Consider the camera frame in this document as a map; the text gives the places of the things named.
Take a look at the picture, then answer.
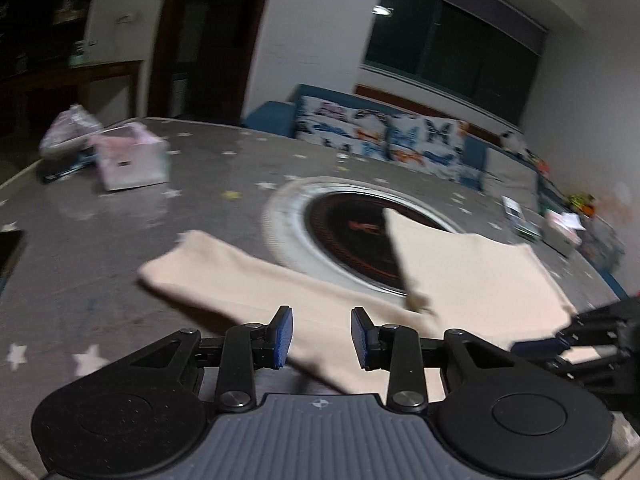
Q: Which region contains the round built-in induction cooker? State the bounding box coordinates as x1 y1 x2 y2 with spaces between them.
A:
262 176 463 297

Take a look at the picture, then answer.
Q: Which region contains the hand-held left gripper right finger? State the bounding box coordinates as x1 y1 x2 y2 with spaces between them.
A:
350 306 521 411

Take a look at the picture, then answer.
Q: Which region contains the pink tissue pack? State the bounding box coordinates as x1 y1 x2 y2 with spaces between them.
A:
92 124 170 192

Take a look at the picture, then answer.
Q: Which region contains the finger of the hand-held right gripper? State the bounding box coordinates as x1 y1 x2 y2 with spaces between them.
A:
555 297 640 343
509 336 621 386

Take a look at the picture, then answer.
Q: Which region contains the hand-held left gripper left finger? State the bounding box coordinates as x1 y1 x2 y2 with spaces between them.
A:
127 305 293 412

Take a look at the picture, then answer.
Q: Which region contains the dark window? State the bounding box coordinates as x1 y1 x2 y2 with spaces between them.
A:
362 0 547 103

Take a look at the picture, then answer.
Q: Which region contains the clear plastic toy case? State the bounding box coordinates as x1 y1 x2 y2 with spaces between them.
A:
510 210 543 242

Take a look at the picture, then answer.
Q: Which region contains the clear plastic storage box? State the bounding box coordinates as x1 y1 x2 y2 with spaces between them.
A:
580 215 627 271

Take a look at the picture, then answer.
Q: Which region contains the dark shelf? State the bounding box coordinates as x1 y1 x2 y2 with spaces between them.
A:
0 0 101 68

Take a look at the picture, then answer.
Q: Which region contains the grey pillow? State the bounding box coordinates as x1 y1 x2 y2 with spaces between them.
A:
484 149 540 211

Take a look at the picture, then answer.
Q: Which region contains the grey star-print table mat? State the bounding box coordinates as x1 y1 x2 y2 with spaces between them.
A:
0 117 640 480

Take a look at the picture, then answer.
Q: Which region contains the blue corner sofa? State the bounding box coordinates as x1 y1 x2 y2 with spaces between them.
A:
241 82 640 301

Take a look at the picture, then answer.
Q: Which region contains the cream knit garment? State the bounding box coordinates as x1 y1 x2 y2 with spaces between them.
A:
137 207 601 396

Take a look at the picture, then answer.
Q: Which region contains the white flat box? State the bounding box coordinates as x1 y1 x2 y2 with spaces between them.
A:
501 196 526 221

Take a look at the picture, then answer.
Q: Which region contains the dark flat book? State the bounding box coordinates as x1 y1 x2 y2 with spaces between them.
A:
42 152 98 184

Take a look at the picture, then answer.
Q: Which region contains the butterfly print cushion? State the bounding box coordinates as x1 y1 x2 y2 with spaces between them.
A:
387 114 469 183
294 96 390 158

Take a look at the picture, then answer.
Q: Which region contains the brown wooden desk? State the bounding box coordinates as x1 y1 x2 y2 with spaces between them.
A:
0 60 145 136

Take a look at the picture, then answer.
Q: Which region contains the clear plastic bag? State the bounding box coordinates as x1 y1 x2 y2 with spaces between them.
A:
39 104 104 158

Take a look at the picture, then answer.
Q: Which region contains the dark wooden doorway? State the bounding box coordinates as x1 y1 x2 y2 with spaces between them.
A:
147 0 278 121

